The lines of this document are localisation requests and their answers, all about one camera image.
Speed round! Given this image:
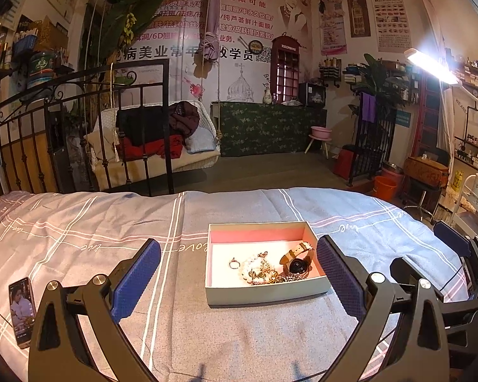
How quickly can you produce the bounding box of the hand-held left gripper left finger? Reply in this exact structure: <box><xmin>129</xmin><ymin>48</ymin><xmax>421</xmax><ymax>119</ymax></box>
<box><xmin>27</xmin><ymin>239</ymin><xmax>162</xmax><ymax>382</ymax></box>

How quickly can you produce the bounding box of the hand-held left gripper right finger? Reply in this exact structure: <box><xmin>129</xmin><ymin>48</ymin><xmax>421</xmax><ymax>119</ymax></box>
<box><xmin>316</xmin><ymin>236</ymin><xmax>451</xmax><ymax>382</ymax></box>

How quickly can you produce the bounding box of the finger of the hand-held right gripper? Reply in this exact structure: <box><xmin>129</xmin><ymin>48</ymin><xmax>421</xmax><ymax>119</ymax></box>
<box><xmin>389</xmin><ymin>258</ymin><xmax>478</xmax><ymax>327</ymax></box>
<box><xmin>433</xmin><ymin>221</ymin><xmax>478</xmax><ymax>299</ymax></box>

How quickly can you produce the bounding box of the black watch with brown strap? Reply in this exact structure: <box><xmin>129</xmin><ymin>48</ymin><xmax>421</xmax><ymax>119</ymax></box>
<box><xmin>279</xmin><ymin>242</ymin><xmax>315</xmax><ymax>276</ymax></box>

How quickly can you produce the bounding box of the gold necklace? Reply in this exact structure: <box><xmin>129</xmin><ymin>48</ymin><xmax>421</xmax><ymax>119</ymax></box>
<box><xmin>247</xmin><ymin>251</ymin><xmax>301</xmax><ymax>287</ymax></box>

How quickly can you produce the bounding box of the grey box with pink lining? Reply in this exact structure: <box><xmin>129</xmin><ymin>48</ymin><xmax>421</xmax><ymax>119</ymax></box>
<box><xmin>204</xmin><ymin>222</ymin><xmax>333</xmax><ymax>307</ymax></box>

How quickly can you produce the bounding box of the white pearl bracelet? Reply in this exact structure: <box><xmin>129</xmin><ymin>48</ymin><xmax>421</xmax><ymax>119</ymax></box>
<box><xmin>239</xmin><ymin>252</ymin><xmax>267</xmax><ymax>283</ymax></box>

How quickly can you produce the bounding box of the white metal cart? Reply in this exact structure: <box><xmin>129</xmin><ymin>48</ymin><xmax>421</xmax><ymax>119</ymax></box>
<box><xmin>448</xmin><ymin>173</ymin><xmax>478</xmax><ymax>239</ymax></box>

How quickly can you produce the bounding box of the black swivel stool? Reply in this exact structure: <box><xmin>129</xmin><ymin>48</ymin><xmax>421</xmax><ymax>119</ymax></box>
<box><xmin>402</xmin><ymin>189</ymin><xmax>433</xmax><ymax>219</ymax></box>

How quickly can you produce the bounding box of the grey-blue plaid bed sheet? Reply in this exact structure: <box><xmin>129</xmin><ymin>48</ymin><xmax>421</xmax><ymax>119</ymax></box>
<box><xmin>0</xmin><ymin>189</ymin><xmax>474</xmax><ymax>382</ymax></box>

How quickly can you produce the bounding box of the carved wooden chest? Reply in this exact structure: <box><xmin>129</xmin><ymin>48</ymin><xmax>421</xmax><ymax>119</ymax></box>
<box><xmin>404</xmin><ymin>155</ymin><xmax>451</xmax><ymax>189</ymax></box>

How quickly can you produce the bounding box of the orange bucket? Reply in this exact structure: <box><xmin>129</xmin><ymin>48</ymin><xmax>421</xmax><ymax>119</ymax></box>
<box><xmin>372</xmin><ymin>176</ymin><xmax>399</xmax><ymax>202</ymax></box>

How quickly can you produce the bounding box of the pink bucket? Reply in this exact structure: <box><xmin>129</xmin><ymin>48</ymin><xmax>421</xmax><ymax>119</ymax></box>
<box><xmin>380</xmin><ymin>162</ymin><xmax>405</xmax><ymax>186</ymax></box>

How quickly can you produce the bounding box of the red bin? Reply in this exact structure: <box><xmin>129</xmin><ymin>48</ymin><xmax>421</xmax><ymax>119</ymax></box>
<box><xmin>334</xmin><ymin>147</ymin><xmax>357</xmax><ymax>180</ymax></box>

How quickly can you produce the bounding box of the white apron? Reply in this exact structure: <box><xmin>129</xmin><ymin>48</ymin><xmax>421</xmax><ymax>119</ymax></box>
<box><xmin>438</xmin><ymin>83</ymin><xmax>458</xmax><ymax>164</ymax></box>

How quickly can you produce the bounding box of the smartphone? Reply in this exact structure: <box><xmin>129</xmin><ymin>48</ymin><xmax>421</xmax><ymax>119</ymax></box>
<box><xmin>8</xmin><ymin>276</ymin><xmax>38</xmax><ymax>350</ymax></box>

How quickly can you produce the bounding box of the black iron rack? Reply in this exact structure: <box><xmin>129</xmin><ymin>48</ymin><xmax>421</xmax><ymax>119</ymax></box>
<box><xmin>348</xmin><ymin>107</ymin><xmax>397</xmax><ymax>187</ymax></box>

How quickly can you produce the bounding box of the red ladder shelf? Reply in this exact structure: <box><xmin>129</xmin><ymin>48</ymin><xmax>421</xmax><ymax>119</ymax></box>
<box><xmin>410</xmin><ymin>74</ymin><xmax>443</xmax><ymax>160</ymax></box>

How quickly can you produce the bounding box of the red cloth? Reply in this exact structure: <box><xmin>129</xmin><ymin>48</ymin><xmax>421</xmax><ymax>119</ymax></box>
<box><xmin>117</xmin><ymin>135</ymin><xmax>184</xmax><ymax>160</ymax></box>

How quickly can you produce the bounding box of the white wicker hanging chair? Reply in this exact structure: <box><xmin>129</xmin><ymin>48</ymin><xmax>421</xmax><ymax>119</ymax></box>
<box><xmin>83</xmin><ymin>101</ymin><xmax>221</xmax><ymax>192</ymax></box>

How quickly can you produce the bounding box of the white stool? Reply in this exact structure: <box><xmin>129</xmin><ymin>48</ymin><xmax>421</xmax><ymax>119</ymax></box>
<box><xmin>305</xmin><ymin>135</ymin><xmax>332</xmax><ymax>156</ymax></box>

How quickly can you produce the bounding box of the light blue pillow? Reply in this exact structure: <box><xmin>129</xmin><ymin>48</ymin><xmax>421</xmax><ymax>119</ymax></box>
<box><xmin>183</xmin><ymin>127</ymin><xmax>216</xmax><ymax>154</ymax></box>

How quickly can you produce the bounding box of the black cloth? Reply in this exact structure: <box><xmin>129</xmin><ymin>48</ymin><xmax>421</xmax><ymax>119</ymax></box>
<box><xmin>115</xmin><ymin>105</ymin><xmax>172</xmax><ymax>146</ymax></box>

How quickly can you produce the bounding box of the purple cloth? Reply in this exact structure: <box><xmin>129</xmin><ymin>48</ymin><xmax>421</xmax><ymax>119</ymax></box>
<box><xmin>360</xmin><ymin>92</ymin><xmax>378</xmax><ymax>124</ymax></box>

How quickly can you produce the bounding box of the table with green floral cloth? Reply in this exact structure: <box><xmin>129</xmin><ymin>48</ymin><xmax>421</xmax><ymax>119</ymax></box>
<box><xmin>210</xmin><ymin>101</ymin><xmax>328</xmax><ymax>157</ymax></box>

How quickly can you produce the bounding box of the dark maroon jacket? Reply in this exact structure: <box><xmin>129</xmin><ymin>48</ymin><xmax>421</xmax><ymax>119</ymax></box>
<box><xmin>169</xmin><ymin>101</ymin><xmax>200</xmax><ymax>138</ymax></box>

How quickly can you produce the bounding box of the bright lamp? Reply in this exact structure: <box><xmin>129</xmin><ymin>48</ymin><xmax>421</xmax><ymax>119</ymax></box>
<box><xmin>404</xmin><ymin>48</ymin><xmax>463</xmax><ymax>86</ymax></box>

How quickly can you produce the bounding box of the green potted plant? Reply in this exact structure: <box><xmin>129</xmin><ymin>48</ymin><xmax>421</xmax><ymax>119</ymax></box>
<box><xmin>348</xmin><ymin>53</ymin><xmax>407</xmax><ymax>110</ymax></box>

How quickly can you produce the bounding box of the black box appliance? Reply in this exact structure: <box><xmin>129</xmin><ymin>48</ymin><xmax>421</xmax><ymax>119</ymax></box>
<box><xmin>298</xmin><ymin>82</ymin><xmax>327</xmax><ymax>107</ymax></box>

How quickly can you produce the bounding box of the red phone booth cabinet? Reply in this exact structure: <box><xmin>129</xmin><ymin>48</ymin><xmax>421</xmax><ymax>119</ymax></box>
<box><xmin>270</xmin><ymin>35</ymin><xmax>307</xmax><ymax>106</ymax></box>

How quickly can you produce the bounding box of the green bucket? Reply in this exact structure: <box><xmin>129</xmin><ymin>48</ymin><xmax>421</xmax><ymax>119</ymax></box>
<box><xmin>26</xmin><ymin>50</ymin><xmax>58</xmax><ymax>88</ymax></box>

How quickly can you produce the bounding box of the purple folded umbrella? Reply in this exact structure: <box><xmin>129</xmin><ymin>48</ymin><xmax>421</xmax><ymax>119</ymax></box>
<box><xmin>193</xmin><ymin>0</ymin><xmax>228</xmax><ymax>78</ymax></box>

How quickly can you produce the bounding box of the large green leafy plant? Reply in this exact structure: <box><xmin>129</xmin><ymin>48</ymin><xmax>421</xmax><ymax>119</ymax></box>
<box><xmin>80</xmin><ymin>0</ymin><xmax>208</xmax><ymax>72</ymax></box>

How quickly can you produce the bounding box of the black iron bed frame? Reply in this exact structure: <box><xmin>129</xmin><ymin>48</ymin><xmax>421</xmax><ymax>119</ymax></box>
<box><xmin>0</xmin><ymin>58</ymin><xmax>176</xmax><ymax>197</ymax></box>

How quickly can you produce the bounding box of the black wall shelf with bottles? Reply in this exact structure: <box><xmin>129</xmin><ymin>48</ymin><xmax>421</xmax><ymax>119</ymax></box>
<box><xmin>319</xmin><ymin>58</ymin><xmax>345</xmax><ymax>88</ymax></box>

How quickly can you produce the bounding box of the wall poster with small pictures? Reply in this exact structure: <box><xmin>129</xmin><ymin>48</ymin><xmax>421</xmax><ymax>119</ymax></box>
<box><xmin>367</xmin><ymin>0</ymin><xmax>413</xmax><ymax>52</ymax></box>

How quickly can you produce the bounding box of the brown wall poster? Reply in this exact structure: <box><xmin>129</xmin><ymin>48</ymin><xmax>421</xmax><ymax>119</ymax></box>
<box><xmin>344</xmin><ymin>0</ymin><xmax>371</xmax><ymax>38</ymax></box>

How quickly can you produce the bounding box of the pink-edged wall poster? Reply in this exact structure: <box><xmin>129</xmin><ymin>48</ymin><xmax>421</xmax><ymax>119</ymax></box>
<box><xmin>318</xmin><ymin>0</ymin><xmax>348</xmax><ymax>55</ymax></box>

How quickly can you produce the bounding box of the wall shelf with containers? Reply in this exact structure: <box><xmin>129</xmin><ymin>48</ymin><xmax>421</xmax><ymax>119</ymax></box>
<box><xmin>0</xmin><ymin>16</ymin><xmax>76</xmax><ymax>100</ymax></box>

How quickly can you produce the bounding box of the printed wall banner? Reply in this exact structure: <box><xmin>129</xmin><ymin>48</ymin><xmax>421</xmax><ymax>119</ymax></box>
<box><xmin>112</xmin><ymin>0</ymin><xmax>315</xmax><ymax>104</ymax></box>

